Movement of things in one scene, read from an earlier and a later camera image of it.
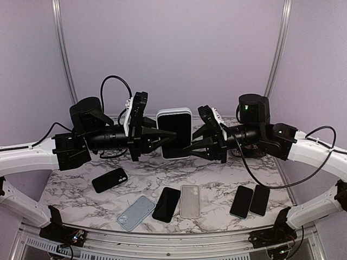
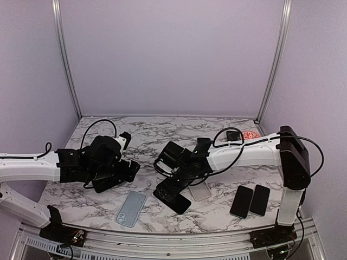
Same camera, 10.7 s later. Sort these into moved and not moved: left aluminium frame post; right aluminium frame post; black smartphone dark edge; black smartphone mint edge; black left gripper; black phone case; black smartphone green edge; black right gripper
Moved: black left gripper; black smartphone dark edge; black right gripper
Not moved: right aluminium frame post; left aluminium frame post; black smartphone mint edge; black smartphone green edge; black phone case
